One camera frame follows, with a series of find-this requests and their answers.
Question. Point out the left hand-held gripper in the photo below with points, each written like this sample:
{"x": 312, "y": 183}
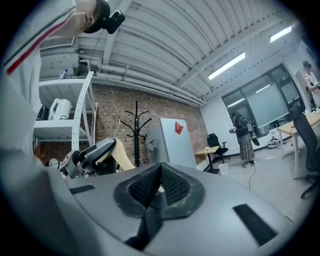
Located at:
{"x": 73, "y": 163}

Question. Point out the person's torso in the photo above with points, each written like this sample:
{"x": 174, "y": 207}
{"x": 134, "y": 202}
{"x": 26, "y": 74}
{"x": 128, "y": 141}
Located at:
{"x": 20, "y": 100}

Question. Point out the black office chair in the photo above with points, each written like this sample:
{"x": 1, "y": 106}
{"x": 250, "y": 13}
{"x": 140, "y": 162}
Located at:
{"x": 215, "y": 145}
{"x": 306, "y": 140}

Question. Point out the light grey cloth bag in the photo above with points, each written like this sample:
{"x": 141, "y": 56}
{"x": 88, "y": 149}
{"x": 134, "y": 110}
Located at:
{"x": 150, "y": 142}

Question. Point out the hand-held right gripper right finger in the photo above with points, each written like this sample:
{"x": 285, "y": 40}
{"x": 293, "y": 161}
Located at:
{"x": 225, "y": 190}

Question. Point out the long ceiling light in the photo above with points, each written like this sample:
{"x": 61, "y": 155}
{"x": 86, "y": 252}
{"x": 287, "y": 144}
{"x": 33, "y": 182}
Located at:
{"x": 281, "y": 33}
{"x": 226, "y": 65}

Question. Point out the black coat rack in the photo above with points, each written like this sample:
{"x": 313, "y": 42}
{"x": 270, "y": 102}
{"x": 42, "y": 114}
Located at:
{"x": 136, "y": 130}

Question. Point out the white metal shelf rack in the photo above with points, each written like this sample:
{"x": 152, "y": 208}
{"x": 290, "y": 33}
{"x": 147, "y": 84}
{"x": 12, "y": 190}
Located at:
{"x": 77, "y": 120}

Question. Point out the wooden clothes hanger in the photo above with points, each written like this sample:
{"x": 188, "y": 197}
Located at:
{"x": 122, "y": 152}

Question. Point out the white ceiling pipes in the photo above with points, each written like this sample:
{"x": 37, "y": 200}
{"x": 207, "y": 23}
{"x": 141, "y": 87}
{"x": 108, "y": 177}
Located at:
{"x": 112, "y": 68}

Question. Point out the window with grey blind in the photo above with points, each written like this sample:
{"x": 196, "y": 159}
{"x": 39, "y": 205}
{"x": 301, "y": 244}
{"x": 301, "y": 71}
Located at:
{"x": 267, "y": 105}

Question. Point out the white air conditioner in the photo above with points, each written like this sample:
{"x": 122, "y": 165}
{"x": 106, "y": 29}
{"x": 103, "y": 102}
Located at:
{"x": 57, "y": 42}

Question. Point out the black head-worn camera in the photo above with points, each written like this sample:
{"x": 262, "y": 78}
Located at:
{"x": 115, "y": 21}

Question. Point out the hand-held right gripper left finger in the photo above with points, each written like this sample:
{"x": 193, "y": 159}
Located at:
{"x": 100, "y": 200}

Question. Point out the red paper ornament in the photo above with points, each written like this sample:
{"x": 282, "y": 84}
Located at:
{"x": 178, "y": 128}

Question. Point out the white plastic jug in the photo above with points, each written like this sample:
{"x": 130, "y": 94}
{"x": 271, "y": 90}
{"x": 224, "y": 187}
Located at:
{"x": 62, "y": 107}

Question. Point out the clear plastic bottle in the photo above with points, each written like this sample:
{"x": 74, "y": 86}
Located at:
{"x": 63, "y": 74}

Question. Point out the white-legged wooden table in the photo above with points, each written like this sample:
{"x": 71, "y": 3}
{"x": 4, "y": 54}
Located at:
{"x": 295, "y": 128}

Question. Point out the small wooden desk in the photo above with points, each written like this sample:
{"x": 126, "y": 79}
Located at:
{"x": 207, "y": 150}

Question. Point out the grey metal cabinet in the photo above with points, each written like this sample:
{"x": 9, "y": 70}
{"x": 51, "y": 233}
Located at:
{"x": 172, "y": 147}

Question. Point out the person's head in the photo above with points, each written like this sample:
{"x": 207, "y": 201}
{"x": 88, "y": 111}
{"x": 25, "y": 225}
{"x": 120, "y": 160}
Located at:
{"x": 85, "y": 17}

